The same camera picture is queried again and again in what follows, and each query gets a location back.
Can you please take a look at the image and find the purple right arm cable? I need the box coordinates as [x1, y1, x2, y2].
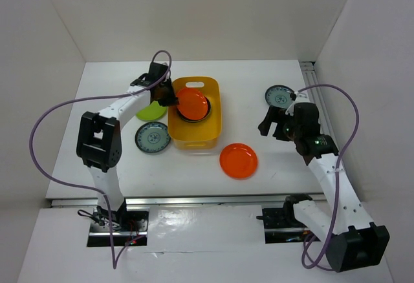
[292, 84, 360, 271]

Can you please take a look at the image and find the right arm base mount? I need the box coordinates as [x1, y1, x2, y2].
[256, 196, 312, 244]

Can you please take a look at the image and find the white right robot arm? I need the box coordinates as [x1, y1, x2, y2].
[258, 102, 390, 273]

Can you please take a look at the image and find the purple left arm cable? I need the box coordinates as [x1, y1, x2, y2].
[28, 50, 172, 269]

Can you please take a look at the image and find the yellow plastic bin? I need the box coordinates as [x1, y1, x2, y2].
[168, 76, 223, 150]

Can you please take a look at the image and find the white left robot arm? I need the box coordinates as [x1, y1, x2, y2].
[76, 62, 178, 231]

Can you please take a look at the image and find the green plate near bin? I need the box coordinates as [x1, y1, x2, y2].
[136, 101, 167, 121]

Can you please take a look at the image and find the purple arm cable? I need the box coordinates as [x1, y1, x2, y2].
[292, 84, 360, 271]
[28, 50, 172, 269]

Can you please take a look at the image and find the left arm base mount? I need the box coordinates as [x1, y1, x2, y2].
[77, 206, 149, 247]

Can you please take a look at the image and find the aluminium rail front edge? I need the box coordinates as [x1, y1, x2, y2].
[50, 194, 289, 208]

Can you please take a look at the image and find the orange plate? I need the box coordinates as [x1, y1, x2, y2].
[219, 143, 258, 180]
[177, 87, 208, 121]

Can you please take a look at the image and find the blue floral plate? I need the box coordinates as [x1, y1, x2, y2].
[134, 121, 171, 154]
[265, 85, 294, 109]

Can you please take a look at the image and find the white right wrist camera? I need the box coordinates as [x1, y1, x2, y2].
[285, 91, 309, 116]

